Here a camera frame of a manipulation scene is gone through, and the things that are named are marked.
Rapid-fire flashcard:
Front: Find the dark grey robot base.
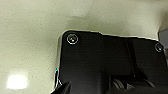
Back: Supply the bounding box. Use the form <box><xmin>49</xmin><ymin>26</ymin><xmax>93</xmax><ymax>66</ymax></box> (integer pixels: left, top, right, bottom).
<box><xmin>54</xmin><ymin>29</ymin><xmax>168</xmax><ymax>94</ymax></box>

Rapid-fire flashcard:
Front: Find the round ringed base button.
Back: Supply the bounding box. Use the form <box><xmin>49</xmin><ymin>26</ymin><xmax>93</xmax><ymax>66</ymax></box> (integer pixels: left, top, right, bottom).
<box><xmin>66</xmin><ymin>32</ymin><xmax>80</xmax><ymax>46</ymax></box>

